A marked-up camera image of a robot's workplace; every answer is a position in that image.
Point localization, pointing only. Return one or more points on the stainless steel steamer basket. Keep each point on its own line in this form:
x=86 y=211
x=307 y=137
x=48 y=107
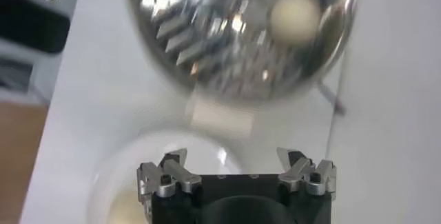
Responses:
x=206 y=39

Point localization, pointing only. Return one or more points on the white steamed baozi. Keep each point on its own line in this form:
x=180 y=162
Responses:
x=295 y=18
x=125 y=208

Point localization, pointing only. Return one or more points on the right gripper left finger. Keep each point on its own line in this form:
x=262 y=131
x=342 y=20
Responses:
x=172 y=170

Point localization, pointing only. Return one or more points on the white round plate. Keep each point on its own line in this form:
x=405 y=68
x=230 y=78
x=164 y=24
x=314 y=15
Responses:
x=120 y=177

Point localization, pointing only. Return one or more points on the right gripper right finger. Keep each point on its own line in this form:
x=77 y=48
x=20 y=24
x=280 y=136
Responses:
x=303 y=170

